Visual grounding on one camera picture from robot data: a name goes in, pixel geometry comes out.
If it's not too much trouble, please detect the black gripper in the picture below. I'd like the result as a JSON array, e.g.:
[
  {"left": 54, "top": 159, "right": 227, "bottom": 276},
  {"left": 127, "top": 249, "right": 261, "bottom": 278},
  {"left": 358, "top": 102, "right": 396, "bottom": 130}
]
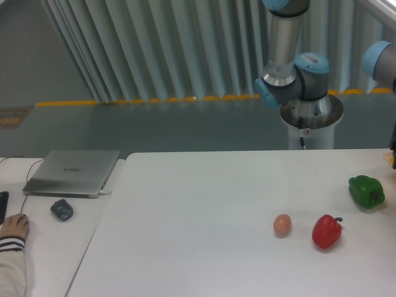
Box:
[{"left": 389, "top": 123, "right": 396, "bottom": 170}]

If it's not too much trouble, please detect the triangular bread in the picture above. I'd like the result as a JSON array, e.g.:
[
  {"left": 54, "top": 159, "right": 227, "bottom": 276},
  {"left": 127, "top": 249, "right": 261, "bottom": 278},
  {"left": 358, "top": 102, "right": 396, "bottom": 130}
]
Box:
[{"left": 383, "top": 152, "right": 395, "bottom": 166}]

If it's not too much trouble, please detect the striped cream sleeve forearm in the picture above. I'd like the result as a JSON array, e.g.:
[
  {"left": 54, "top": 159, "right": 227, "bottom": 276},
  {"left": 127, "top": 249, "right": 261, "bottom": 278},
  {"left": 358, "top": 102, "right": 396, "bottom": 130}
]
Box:
[{"left": 1, "top": 236, "right": 27, "bottom": 296}]

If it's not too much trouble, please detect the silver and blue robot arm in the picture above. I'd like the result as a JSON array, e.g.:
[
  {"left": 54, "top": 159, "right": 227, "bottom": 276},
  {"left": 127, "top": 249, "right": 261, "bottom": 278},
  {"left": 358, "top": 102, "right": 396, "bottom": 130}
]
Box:
[{"left": 255, "top": 1, "right": 343, "bottom": 149}]

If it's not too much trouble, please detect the person's hand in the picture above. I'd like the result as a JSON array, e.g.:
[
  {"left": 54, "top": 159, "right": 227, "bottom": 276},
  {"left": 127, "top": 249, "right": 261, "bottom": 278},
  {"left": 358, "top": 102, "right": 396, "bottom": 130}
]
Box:
[{"left": 0, "top": 213, "right": 30, "bottom": 240}]

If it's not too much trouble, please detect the green bell pepper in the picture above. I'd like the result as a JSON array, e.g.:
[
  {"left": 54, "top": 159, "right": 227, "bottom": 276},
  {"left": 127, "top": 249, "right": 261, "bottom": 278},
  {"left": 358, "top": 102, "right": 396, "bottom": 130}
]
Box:
[{"left": 348, "top": 175, "right": 385, "bottom": 209}]

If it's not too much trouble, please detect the red bell pepper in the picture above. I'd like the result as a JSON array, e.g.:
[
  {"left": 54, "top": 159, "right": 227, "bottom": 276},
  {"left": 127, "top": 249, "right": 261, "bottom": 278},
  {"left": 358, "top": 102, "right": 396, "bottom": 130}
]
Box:
[{"left": 312, "top": 214, "right": 343, "bottom": 249}]

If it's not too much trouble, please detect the brown egg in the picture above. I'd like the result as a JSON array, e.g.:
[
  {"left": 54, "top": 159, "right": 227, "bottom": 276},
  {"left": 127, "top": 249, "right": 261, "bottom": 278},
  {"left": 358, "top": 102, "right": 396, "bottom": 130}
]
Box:
[{"left": 273, "top": 214, "right": 291, "bottom": 237}]

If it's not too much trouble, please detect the white pleated curtain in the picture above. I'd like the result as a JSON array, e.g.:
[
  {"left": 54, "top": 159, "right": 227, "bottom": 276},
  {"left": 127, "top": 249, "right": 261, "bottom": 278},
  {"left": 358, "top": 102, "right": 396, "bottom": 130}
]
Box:
[{"left": 43, "top": 1, "right": 395, "bottom": 103}]

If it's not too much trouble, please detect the silver closed laptop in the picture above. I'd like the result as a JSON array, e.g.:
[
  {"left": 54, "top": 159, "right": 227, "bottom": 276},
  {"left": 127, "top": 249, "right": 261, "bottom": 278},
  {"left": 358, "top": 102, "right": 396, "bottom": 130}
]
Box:
[{"left": 23, "top": 150, "right": 120, "bottom": 199}]

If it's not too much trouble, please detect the dark grey small gadget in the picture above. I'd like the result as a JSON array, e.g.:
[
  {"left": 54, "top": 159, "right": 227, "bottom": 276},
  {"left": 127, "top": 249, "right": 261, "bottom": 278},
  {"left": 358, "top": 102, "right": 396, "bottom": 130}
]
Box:
[{"left": 50, "top": 199, "right": 74, "bottom": 222}]

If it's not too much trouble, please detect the black keyboard edge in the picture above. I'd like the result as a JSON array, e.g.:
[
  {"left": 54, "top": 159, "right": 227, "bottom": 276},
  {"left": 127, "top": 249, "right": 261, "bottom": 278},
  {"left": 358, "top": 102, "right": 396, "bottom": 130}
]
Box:
[{"left": 0, "top": 191, "right": 9, "bottom": 225}]

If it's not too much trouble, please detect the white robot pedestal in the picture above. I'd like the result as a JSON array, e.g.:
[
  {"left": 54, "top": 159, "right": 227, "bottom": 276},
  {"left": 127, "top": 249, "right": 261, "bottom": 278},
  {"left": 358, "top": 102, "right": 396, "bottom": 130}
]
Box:
[{"left": 280, "top": 94, "right": 343, "bottom": 150}]

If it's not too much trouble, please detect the grey mouse cable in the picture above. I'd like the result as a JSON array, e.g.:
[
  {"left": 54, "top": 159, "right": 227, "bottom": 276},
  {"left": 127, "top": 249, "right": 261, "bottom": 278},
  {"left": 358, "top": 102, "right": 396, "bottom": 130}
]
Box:
[{"left": 0, "top": 155, "right": 45, "bottom": 215}]

